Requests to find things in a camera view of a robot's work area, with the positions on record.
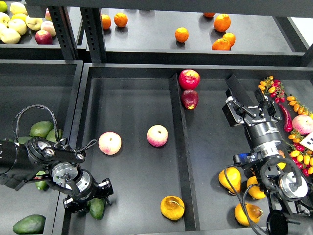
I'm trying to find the pink apple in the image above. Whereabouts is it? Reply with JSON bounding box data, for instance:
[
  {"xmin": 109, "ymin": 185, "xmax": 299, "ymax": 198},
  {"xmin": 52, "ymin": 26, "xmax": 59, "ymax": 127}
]
[
  {"xmin": 147, "ymin": 125, "xmax": 168, "ymax": 147},
  {"xmin": 98, "ymin": 132, "xmax": 122, "ymax": 155}
]

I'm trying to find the black tray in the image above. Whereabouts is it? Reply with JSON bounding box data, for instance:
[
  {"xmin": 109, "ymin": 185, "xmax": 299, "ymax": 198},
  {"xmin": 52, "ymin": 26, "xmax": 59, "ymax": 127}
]
[
  {"xmin": 63, "ymin": 65, "xmax": 313, "ymax": 235},
  {"xmin": 0, "ymin": 60, "xmax": 83, "ymax": 235}
]

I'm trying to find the pink apple left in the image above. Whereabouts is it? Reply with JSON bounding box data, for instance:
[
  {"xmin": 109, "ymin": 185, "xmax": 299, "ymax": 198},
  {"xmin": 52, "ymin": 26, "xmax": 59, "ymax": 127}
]
[{"xmin": 98, "ymin": 132, "xmax": 122, "ymax": 155}]

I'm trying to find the black left tray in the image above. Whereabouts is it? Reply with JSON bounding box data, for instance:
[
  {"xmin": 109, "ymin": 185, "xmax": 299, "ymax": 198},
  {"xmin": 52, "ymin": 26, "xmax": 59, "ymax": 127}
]
[{"xmin": 0, "ymin": 60, "xmax": 83, "ymax": 235}]

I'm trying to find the orange behind front right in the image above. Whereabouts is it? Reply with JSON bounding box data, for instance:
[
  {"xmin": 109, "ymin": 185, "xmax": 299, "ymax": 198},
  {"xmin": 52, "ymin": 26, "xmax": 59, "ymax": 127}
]
[{"xmin": 223, "ymin": 33, "xmax": 236, "ymax": 47}]

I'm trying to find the pink apple centre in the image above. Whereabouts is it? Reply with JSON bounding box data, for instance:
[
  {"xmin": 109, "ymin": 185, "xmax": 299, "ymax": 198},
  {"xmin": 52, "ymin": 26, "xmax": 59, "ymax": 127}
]
[{"xmin": 147, "ymin": 125, "xmax": 168, "ymax": 147}]

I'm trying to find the black perforated shelf post right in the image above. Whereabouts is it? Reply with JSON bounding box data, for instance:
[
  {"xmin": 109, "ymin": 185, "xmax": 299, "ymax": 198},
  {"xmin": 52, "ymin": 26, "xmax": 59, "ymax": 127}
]
[{"xmin": 80, "ymin": 7, "xmax": 107, "ymax": 63}]

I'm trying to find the upper cherry tomato bunch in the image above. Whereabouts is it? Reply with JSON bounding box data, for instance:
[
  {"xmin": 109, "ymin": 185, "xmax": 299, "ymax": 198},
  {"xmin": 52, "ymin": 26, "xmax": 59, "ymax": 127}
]
[{"xmin": 258, "ymin": 76, "xmax": 285, "ymax": 103}]

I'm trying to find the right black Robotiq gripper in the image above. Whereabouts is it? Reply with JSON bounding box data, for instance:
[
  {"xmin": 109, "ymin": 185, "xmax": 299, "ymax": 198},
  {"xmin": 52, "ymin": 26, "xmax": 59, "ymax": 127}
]
[{"xmin": 222, "ymin": 88, "xmax": 282, "ymax": 127}]

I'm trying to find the orange centre shelf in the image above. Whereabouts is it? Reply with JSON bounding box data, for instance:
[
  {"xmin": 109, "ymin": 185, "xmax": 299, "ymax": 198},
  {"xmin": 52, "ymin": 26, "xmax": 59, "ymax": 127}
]
[{"xmin": 175, "ymin": 27, "xmax": 189, "ymax": 43}]

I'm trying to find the lower cherry tomato bunch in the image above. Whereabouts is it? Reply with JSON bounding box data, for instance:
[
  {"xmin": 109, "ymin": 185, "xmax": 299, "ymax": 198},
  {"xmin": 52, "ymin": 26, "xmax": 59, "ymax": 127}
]
[{"xmin": 285, "ymin": 129, "xmax": 313, "ymax": 177}]

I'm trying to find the orange front right shelf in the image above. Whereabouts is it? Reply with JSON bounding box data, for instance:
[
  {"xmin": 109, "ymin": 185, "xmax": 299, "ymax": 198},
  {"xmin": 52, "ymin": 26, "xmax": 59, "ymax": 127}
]
[{"xmin": 212, "ymin": 38, "xmax": 231, "ymax": 50}]

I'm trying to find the orange far left shelf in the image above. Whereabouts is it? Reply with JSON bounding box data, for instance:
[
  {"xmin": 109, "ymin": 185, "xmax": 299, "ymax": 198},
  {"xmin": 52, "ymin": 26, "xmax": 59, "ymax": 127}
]
[{"xmin": 101, "ymin": 14, "xmax": 112, "ymax": 30}]

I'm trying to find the white price label card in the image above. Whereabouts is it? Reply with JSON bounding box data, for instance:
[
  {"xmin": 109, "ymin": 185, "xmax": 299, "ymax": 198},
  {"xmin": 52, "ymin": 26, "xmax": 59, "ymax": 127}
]
[{"xmin": 300, "ymin": 132, "xmax": 313, "ymax": 151}]

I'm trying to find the pink apple right tray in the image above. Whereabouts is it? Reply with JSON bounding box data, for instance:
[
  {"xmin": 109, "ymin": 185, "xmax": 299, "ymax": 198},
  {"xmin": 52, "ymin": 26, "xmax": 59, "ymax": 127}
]
[{"xmin": 292, "ymin": 115, "xmax": 313, "ymax": 135}]

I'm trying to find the bright red apple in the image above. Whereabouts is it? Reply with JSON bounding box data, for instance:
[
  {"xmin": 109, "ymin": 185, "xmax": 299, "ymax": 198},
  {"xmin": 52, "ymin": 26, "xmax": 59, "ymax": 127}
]
[{"xmin": 179, "ymin": 69, "xmax": 200, "ymax": 90}]

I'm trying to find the light green avocado top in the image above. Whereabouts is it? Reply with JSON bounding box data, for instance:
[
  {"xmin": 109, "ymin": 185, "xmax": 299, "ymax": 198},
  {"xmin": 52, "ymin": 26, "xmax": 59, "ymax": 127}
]
[{"xmin": 29, "ymin": 121, "xmax": 54, "ymax": 138}]

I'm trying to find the black perforated shelf post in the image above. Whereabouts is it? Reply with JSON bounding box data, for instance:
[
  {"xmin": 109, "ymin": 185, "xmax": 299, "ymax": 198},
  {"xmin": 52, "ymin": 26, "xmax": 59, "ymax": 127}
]
[
  {"xmin": 80, "ymin": 7, "xmax": 107, "ymax": 63},
  {"xmin": 47, "ymin": 6, "xmax": 79, "ymax": 60}
]

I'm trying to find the dark red apple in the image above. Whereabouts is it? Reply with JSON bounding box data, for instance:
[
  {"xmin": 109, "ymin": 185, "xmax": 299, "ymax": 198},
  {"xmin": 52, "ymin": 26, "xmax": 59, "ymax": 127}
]
[{"xmin": 181, "ymin": 89, "xmax": 199, "ymax": 110}]

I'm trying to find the orange shelf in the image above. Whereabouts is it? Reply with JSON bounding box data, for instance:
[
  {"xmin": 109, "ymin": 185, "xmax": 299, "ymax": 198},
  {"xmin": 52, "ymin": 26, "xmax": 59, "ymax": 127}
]
[
  {"xmin": 101, "ymin": 14, "xmax": 112, "ymax": 30},
  {"xmin": 175, "ymin": 27, "xmax": 189, "ymax": 43},
  {"xmin": 212, "ymin": 38, "xmax": 231, "ymax": 50},
  {"xmin": 114, "ymin": 12, "xmax": 128, "ymax": 27}
]

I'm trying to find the black middle tray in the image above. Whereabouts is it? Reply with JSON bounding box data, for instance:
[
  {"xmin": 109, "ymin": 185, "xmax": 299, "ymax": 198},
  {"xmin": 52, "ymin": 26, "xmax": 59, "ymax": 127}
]
[{"xmin": 63, "ymin": 65, "xmax": 313, "ymax": 235}]

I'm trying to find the large orange top right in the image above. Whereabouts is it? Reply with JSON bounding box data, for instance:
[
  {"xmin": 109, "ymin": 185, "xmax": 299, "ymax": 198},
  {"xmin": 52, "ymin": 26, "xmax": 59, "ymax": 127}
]
[{"xmin": 213, "ymin": 14, "xmax": 231, "ymax": 32}]

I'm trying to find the black perforated shelf post left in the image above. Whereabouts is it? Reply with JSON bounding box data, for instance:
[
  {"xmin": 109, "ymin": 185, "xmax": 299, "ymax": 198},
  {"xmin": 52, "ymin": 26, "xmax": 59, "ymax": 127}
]
[{"xmin": 47, "ymin": 6, "xmax": 79, "ymax": 60}]

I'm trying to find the black upper left shelf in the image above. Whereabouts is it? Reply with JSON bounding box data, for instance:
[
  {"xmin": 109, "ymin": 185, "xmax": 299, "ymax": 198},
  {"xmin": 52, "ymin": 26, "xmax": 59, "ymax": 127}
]
[{"xmin": 0, "ymin": 5, "xmax": 77, "ymax": 60}]

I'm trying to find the black upper right shelf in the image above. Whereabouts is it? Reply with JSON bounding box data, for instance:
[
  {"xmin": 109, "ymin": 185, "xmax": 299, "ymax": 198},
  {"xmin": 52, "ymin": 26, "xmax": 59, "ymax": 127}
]
[{"xmin": 103, "ymin": 9, "xmax": 310, "ymax": 66}]

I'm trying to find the dark avocado bottom left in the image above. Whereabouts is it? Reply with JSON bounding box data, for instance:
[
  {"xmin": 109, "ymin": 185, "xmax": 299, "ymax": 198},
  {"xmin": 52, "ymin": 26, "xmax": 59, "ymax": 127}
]
[{"xmin": 12, "ymin": 214, "xmax": 46, "ymax": 235}]

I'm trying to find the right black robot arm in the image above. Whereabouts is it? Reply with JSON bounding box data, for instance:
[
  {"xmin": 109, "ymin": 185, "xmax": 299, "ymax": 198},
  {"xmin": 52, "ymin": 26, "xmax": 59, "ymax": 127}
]
[{"xmin": 223, "ymin": 89, "xmax": 313, "ymax": 235}]

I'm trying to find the orange partly hidden top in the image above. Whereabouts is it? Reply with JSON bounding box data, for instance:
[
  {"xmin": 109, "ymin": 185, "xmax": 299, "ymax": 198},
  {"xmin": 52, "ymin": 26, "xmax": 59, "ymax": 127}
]
[{"xmin": 203, "ymin": 12, "xmax": 215, "ymax": 18}]

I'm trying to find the yellow pear bottom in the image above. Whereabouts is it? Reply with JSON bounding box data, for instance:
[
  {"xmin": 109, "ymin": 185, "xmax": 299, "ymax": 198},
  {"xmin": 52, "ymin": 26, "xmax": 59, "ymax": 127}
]
[{"xmin": 234, "ymin": 203, "xmax": 263, "ymax": 226}]

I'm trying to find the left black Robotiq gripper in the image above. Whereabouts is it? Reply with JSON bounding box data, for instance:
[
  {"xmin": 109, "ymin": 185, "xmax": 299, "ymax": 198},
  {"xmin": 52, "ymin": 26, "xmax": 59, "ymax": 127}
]
[{"xmin": 84, "ymin": 178, "xmax": 113, "ymax": 204}]

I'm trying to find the black shelf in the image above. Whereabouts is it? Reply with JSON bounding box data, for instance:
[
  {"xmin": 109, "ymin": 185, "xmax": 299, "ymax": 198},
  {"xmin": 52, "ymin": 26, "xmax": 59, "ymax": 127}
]
[
  {"xmin": 103, "ymin": 9, "xmax": 310, "ymax": 66},
  {"xmin": 0, "ymin": 5, "xmax": 77, "ymax": 60}
]

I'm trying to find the red chili pepper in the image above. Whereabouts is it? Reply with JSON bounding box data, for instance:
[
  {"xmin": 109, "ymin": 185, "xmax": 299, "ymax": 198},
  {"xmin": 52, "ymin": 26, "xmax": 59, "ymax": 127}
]
[{"xmin": 278, "ymin": 104, "xmax": 293, "ymax": 132}]

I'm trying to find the orange cherry tomato bunch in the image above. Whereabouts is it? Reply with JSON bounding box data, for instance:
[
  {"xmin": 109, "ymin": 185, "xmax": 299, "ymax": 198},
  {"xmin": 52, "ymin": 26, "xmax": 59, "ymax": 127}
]
[{"xmin": 287, "ymin": 95, "xmax": 313, "ymax": 118}]

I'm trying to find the yellow pear by divider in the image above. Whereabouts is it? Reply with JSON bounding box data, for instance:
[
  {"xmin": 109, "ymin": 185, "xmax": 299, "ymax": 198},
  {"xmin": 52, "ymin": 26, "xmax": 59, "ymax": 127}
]
[{"xmin": 277, "ymin": 150, "xmax": 286, "ymax": 170}]

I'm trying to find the dark green avocado middle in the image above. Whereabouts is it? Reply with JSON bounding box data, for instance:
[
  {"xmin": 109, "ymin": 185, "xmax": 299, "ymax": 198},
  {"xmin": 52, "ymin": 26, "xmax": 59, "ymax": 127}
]
[{"xmin": 18, "ymin": 136, "xmax": 32, "ymax": 144}]

